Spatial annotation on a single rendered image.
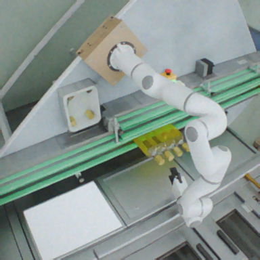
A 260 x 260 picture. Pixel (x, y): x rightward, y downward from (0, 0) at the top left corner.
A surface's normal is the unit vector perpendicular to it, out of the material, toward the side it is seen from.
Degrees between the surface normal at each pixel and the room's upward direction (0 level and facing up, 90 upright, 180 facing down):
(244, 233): 90
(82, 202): 90
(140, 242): 90
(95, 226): 90
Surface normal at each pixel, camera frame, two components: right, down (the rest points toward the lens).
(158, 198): -0.04, -0.75
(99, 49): 0.53, 0.61
